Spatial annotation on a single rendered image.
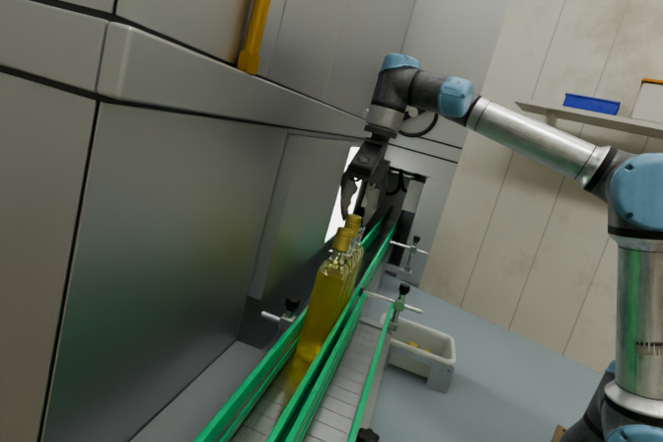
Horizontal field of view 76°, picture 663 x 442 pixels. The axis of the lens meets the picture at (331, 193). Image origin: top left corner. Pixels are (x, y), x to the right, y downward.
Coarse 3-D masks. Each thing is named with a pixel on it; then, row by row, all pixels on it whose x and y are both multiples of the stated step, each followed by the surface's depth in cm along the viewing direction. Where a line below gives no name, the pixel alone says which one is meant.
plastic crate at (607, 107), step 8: (568, 96) 281; (576, 96) 278; (584, 96) 276; (568, 104) 281; (576, 104) 278; (584, 104) 276; (592, 104) 274; (600, 104) 271; (608, 104) 269; (616, 104) 267; (608, 112) 269; (616, 112) 269
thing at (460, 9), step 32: (416, 0) 182; (448, 0) 179; (480, 0) 176; (416, 32) 183; (448, 32) 180; (480, 32) 177; (448, 64) 181; (480, 64) 178; (448, 128) 184; (416, 160) 189; (448, 160) 186
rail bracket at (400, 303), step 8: (360, 288) 112; (400, 288) 110; (408, 288) 109; (360, 296) 112; (376, 296) 112; (384, 296) 112; (400, 296) 110; (400, 304) 110; (400, 312) 111; (416, 312) 110; (392, 320) 111; (392, 328) 111
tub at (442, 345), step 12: (408, 324) 130; (396, 336) 131; (408, 336) 130; (420, 336) 130; (432, 336) 129; (444, 336) 128; (408, 348) 114; (420, 348) 130; (432, 348) 129; (444, 348) 128; (444, 360) 112
